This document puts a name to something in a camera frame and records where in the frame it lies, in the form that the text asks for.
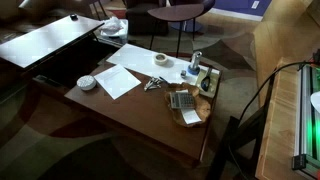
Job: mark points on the dark round side table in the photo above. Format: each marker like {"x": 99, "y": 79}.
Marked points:
{"x": 176, "y": 12}

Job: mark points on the brown wooden tray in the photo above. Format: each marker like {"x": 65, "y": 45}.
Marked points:
{"x": 203, "y": 108}

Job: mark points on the white masking tape roll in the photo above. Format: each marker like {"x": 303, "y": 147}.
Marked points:
{"x": 160, "y": 59}

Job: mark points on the white wall outlet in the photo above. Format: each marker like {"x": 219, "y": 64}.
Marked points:
{"x": 255, "y": 4}

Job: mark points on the blue tape roll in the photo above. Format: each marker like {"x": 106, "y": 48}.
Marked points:
{"x": 193, "y": 70}

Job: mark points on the large white board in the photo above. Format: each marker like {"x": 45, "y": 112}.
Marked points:
{"x": 140, "y": 60}

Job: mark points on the aluminium frame robot mount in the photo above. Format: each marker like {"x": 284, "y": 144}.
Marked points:
{"x": 305, "y": 116}

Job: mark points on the dark brown sofa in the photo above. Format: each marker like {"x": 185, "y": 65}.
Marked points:
{"x": 20, "y": 13}

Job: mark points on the grey calculator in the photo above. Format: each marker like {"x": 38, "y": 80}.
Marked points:
{"x": 181, "y": 100}

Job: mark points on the small white note paper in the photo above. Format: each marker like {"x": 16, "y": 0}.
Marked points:
{"x": 191, "y": 116}

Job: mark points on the black loop tool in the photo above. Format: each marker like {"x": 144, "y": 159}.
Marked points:
{"x": 205, "y": 83}

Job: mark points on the white round puck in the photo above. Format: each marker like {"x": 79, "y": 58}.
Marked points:
{"x": 86, "y": 82}

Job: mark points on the brown wooden coffee table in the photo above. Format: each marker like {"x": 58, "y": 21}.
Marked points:
{"x": 140, "y": 116}

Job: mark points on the white paper sheet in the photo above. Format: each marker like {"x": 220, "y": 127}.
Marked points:
{"x": 116, "y": 81}

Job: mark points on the patterned area rug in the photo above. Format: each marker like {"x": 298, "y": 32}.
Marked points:
{"x": 50, "y": 150}

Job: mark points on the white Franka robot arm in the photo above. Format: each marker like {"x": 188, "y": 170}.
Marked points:
{"x": 316, "y": 101}

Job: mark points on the light wooden stand table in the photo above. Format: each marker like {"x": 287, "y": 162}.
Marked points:
{"x": 276, "y": 133}

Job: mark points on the green tape dispenser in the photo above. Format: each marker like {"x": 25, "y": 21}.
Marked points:
{"x": 215, "y": 85}

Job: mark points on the clear plastic storage bin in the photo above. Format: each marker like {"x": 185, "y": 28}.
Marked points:
{"x": 120, "y": 36}

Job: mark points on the dark lift-top table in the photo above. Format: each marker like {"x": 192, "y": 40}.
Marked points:
{"x": 43, "y": 41}

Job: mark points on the small black round object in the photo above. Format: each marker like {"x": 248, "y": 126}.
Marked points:
{"x": 73, "y": 16}

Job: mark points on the white plastic bag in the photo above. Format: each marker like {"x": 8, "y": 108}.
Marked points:
{"x": 112, "y": 25}

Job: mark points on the silver metal cylinder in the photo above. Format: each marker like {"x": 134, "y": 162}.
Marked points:
{"x": 196, "y": 59}

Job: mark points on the dark armchair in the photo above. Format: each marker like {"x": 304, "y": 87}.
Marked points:
{"x": 146, "y": 16}

